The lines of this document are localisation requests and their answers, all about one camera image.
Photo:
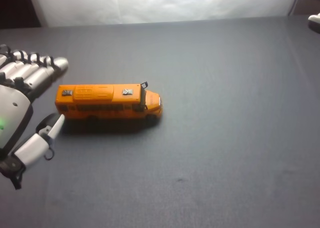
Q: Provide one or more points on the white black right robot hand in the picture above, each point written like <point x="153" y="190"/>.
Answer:
<point x="315" y="19"/>

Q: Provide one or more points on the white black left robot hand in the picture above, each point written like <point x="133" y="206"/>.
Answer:
<point x="15" y="108"/>

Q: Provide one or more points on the yellow toy school bus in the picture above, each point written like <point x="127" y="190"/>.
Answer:
<point x="100" y="101"/>

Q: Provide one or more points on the white backdrop sheet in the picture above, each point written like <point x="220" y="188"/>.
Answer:
<point x="160" y="3"/>

